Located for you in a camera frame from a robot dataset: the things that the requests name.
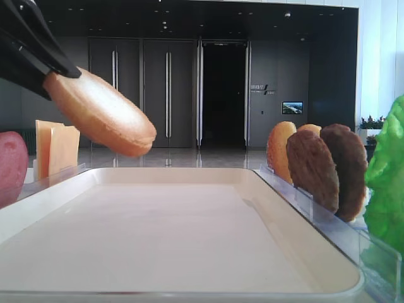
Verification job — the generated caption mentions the brown meat patty thin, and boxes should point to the brown meat patty thin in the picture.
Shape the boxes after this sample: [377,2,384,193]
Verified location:
[287,130,340,213]

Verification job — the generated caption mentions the wall display screen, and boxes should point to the wall display screen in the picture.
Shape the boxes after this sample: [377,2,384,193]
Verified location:
[282,102,304,115]

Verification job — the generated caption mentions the orange cheese slice outer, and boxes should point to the orange cheese slice outer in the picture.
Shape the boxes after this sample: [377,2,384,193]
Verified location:
[35,120,64,180]

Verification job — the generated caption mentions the dark double door left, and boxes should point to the dark double door left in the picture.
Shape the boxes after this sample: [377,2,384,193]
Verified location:
[88,37,142,149]

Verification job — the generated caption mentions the orange cheese slice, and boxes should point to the orange cheese slice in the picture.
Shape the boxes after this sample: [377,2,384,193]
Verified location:
[49,126,80,175]
[35,120,64,180]

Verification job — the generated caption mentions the golden bun half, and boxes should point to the golden bun half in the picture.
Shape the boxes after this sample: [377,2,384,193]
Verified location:
[266,121,297,184]
[297,124,322,136]

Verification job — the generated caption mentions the golden bun half right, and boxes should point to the golden bun half right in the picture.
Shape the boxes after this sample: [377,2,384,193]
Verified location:
[297,124,322,136]

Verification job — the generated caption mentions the clear acrylic rail right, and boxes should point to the clear acrylic rail right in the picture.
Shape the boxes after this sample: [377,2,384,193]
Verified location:
[255,165,403,302]

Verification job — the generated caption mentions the clear acrylic rail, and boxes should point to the clear acrylic rail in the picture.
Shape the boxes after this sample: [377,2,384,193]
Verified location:
[255,165,403,302]
[17,163,89,201]

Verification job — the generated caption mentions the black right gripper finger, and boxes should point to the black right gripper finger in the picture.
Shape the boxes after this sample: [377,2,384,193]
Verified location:
[1,30,51,100]

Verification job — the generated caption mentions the flower planter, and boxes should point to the flower planter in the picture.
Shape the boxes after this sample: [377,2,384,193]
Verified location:
[359,116,385,146]

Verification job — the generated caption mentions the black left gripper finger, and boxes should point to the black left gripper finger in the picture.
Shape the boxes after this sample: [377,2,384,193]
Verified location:
[1,1,81,78]

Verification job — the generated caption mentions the clear acrylic rail left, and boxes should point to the clear acrylic rail left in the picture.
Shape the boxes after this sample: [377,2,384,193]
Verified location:
[17,163,89,201]

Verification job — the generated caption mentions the orange cheese slice inner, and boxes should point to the orange cheese slice inner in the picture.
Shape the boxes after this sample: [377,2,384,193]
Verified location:
[49,126,80,175]

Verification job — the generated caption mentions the dark double door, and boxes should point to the dark double door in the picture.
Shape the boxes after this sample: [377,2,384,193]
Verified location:
[88,37,142,149]
[144,40,193,148]

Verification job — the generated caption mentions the cream rectangular tray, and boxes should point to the cream rectangular tray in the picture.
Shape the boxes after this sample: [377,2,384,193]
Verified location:
[1,168,364,302]

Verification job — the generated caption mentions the dark double door middle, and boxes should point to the dark double door middle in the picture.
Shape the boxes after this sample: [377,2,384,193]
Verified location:
[144,40,193,148]

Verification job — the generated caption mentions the bread slice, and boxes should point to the bread slice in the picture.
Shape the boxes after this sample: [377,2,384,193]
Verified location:
[43,68,157,157]

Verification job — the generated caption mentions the golden bun half left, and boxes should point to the golden bun half left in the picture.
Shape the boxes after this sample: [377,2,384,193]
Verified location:
[266,121,297,184]

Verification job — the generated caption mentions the green lettuce leaf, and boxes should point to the green lettuce leaf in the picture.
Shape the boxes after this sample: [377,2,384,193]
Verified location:
[364,96,403,253]

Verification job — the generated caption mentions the red tomato slice inner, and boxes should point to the red tomato slice inner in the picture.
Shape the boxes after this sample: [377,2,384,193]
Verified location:
[1,131,28,208]

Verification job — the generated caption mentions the brown meat patty thick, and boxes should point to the brown meat patty thick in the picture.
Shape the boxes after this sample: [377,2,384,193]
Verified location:
[320,124,368,222]

